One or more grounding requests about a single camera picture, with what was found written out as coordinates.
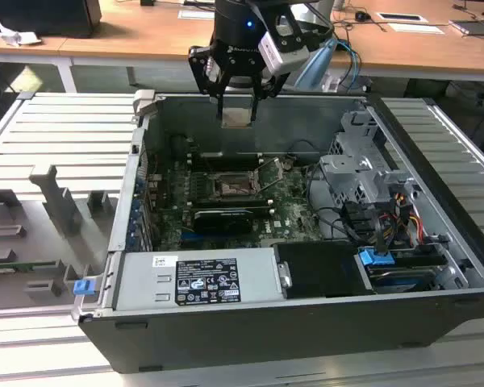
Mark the silver power supply unit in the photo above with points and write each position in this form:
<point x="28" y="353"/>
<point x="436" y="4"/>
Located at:
<point x="145" y="282"/>

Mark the white paper sheet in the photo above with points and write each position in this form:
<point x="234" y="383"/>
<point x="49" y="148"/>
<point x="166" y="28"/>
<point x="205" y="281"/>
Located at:
<point x="416" y="27"/>

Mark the open black PC case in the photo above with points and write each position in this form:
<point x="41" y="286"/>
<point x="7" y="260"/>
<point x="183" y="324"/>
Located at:
<point x="266" y="338"/>

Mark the black plastic shroud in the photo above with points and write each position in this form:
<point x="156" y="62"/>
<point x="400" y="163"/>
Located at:
<point x="318" y="270"/>

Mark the blue plastic clip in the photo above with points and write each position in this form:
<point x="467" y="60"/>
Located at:
<point x="82" y="287"/>

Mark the pale blue teach pendant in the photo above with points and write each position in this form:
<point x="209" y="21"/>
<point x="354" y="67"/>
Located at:
<point x="318" y="64"/>

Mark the silver metal disk bay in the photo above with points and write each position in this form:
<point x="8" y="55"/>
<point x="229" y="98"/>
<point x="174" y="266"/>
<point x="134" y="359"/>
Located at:
<point x="351" y="177"/>

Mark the green motherboard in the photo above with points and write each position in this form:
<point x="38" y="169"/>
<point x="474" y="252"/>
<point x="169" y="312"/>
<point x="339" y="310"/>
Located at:
<point x="290" y="225"/>

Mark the grey parts rack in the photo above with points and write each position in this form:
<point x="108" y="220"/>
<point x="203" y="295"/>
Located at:
<point x="44" y="238"/>

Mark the silver CPU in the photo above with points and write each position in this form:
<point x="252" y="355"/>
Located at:
<point x="236" y="117"/>

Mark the wooden desk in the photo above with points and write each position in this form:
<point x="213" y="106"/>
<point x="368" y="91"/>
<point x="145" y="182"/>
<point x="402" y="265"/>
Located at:
<point x="407" y="48"/>
<point x="145" y="36"/>

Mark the green RAM stick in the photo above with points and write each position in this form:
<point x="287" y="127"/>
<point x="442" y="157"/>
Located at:
<point x="20" y="266"/>

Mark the grey laptop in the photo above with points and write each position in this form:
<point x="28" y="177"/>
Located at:
<point x="474" y="27"/>

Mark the crumpled white paper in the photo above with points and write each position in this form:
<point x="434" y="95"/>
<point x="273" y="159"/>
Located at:
<point x="14" y="37"/>

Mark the black monitor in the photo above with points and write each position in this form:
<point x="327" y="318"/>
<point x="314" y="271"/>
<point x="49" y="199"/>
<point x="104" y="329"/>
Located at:
<point x="40" y="16"/>

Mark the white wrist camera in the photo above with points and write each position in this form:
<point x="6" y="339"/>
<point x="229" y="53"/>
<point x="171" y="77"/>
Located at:
<point x="280" y="56"/>

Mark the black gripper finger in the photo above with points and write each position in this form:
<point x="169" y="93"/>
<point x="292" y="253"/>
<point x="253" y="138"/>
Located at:
<point x="272" y="86"/>
<point x="199" y="68"/>

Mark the black graphics card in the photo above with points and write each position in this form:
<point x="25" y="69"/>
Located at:
<point x="222" y="221"/>

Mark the grey case latch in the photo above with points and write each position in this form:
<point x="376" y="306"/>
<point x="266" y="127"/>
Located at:
<point x="145" y="104"/>

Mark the hard disk in blue carrier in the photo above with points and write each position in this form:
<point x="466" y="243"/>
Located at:
<point x="375" y="258"/>

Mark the black RAM slot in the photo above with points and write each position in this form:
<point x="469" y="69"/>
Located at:
<point x="226" y="155"/>
<point x="230" y="200"/>

